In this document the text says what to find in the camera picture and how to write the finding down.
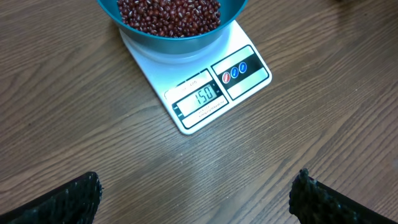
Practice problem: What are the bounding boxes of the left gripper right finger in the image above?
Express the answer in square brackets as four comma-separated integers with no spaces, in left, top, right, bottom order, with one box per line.
[289,169,397,224]

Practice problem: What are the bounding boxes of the white digital kitchen scale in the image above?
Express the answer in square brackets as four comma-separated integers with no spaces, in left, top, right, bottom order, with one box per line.
[121,21,272,135]

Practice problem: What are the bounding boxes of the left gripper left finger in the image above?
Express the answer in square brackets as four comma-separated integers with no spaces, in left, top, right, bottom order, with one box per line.
[1,171,103,224]

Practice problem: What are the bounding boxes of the red beans in bowl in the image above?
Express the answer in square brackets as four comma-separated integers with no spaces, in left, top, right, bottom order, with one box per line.
[116,0,221,38]

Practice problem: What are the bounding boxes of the blue bowl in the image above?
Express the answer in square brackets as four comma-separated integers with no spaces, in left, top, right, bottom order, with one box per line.
[97,0,248,54]

